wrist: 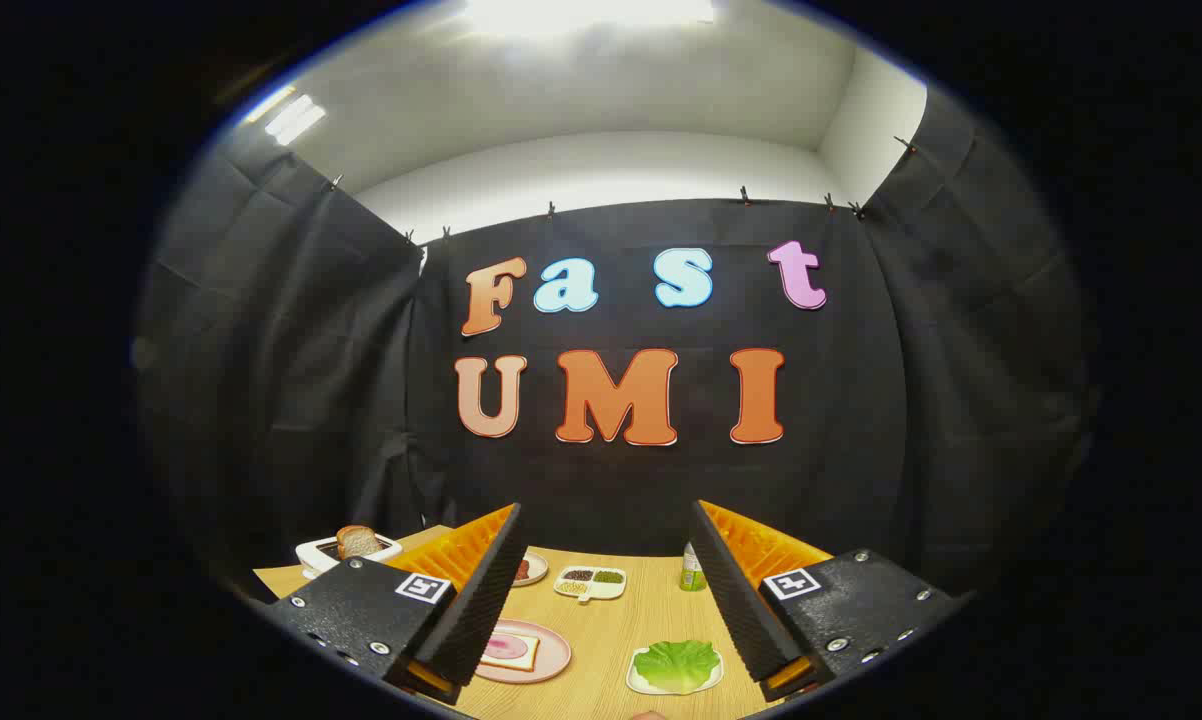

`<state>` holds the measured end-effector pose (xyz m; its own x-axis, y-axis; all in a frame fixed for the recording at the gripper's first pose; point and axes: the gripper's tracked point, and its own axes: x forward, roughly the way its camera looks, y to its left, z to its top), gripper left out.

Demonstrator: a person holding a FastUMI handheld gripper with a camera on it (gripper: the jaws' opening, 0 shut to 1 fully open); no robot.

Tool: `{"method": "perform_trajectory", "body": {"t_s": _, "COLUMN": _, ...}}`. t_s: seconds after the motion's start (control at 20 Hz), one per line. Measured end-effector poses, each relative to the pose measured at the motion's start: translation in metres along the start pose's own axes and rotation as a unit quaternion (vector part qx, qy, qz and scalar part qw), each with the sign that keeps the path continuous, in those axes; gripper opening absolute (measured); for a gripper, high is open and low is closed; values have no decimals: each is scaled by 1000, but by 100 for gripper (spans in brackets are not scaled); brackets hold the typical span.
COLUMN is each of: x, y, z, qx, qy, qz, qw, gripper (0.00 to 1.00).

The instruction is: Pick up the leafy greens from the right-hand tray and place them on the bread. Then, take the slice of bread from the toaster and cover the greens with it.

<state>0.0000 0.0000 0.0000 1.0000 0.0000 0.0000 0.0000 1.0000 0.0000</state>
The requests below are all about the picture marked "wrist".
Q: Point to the pink round plate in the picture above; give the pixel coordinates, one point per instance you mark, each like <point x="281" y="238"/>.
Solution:
<point x="551" y="655"/>

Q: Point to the green lettuce leaf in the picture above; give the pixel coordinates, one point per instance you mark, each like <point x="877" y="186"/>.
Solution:
<point x="676" y="665"/>

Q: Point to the black backdrop cloth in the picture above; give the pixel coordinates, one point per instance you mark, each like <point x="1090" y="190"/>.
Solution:
<point x="861" y="450"/>

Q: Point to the pile of green beans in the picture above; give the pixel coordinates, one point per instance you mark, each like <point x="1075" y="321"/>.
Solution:
<point x="609" y="576"/>

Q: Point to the small white square plate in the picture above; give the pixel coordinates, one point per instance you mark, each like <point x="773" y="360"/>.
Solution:
<point x="636" y="685"/>

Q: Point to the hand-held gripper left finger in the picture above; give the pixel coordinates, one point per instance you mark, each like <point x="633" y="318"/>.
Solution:
<point x="481" y="610"/>

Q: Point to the toasted bread slice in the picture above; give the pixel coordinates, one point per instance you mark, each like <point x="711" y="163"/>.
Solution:
<point x="359" y="542"/>

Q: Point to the green drink bottle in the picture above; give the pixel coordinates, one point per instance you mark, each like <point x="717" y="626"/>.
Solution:
<point x="691" y="575"/>

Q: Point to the large ceiling light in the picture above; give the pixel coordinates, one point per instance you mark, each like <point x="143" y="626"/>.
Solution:
<point x="586" y="12"/>

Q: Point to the small ceiling light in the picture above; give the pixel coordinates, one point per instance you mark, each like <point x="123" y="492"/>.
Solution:
<point x="291" y="118"/>

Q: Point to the bread slice with ham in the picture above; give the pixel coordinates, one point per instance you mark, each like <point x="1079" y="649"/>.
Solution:
<point x="529" y="660"/>

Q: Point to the white toaster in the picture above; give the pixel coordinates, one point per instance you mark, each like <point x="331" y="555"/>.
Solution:
<point x="313" y="560"/>

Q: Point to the pink ham slice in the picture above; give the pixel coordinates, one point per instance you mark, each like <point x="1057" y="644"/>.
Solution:
<point x="506" y="648"/>

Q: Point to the white divided dish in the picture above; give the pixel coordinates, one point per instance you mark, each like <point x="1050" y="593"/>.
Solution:
<point x="609" y="591"/>

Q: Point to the white round plate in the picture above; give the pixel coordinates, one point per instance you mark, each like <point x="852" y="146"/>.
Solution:
<point x="538" y="575"/>

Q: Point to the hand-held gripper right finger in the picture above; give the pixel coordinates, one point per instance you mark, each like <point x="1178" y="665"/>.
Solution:
<point x="741" y="610"/>

